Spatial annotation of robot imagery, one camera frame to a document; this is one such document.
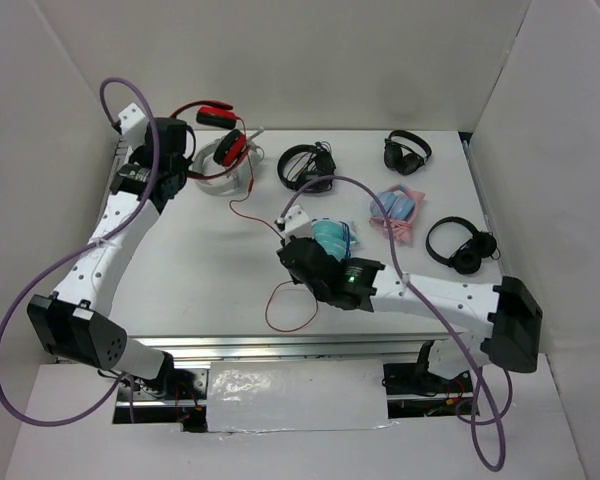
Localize white foil-edged panel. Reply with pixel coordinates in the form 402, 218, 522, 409
206, 360, 390, 433

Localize white grey headphones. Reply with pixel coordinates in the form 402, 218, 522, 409
191, 128, 265, 196

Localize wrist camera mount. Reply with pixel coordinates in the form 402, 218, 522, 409
113, 103, 151, 151
274, 205, 315, 242

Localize teal white headphones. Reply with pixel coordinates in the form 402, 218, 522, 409
311, 218, 361, 261

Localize pink blue cat-ear headphones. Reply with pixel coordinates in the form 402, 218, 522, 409
369, 184, 426, 246

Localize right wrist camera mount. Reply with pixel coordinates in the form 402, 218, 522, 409
274, 205, 315, 242

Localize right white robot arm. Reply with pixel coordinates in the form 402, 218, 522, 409
277, 238, 543, 392

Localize black thin-band headphones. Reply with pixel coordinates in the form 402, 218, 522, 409
425, 216, 500, 276

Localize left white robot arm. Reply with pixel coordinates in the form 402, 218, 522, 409
27, 118, 193, 399

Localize black folded headphones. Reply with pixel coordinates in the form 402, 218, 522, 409
383, 130, 432, 176

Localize black wired headphones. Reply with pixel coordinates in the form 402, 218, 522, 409
277, 141, 336, 191

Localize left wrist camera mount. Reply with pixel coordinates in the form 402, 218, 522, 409
113, 103, 151, 151

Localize red black headphones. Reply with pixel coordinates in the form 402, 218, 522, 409
170, 100, 248, 181

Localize aluminium rail frame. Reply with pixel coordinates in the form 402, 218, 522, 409
111, 130, 502, 358

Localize thin red headphone cable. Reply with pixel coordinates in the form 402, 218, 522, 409
228, 117, 321, 332

